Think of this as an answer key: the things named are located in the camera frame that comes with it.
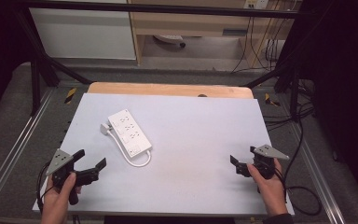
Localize white power strip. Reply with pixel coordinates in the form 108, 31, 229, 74
107, 108, 154, 159

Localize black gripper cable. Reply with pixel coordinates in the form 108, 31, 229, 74
273, 119, 323, 217
35, 161, 56, 214

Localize bundle of black hanging cables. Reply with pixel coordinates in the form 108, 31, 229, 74
230, 15, 293, 75

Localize white power strip cable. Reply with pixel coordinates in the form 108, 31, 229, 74
106, 125, 153, 168

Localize wooden desk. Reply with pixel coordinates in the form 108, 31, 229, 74
127, 0, 295, 69

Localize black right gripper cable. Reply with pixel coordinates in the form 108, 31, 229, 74
273, 119, 323, 217

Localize person's dark clothing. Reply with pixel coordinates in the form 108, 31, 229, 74
103, 215, 236, 224

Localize black floor cables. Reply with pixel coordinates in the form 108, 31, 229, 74
262, 77, 317, 133

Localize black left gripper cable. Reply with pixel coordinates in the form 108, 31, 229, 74
35, 161, 56, 214

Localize person's left hand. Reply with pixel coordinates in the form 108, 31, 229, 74
41, 172, 83, 213

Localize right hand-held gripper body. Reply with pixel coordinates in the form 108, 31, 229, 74
235, 144, 291, 181

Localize white wall socket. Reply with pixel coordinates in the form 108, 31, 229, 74
243, 0, 270, 10

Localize white chair base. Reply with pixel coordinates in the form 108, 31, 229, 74
152, 34, 187, 49

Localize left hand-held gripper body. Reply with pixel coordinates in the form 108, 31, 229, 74
45, 148, 101, 206

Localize dark curtain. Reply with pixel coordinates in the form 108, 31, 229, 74
0, 0, 34, 125
292, 0, 358, 214

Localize white plug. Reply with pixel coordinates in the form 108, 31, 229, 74
99, 122, 113, 136

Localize person's right hand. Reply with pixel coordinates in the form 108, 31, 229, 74
246, 158, 286, 204

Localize black metal frame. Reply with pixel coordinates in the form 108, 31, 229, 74
12, 0, 303, 123

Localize aluminium rail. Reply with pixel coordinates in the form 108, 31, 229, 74
0, 88, 56, 216
290, 122, 347, 224

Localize white table cover sheet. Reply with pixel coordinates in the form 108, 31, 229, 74
32, 92, 296, 217

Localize white cabinet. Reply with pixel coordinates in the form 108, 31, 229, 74
29, 7, 137, 61

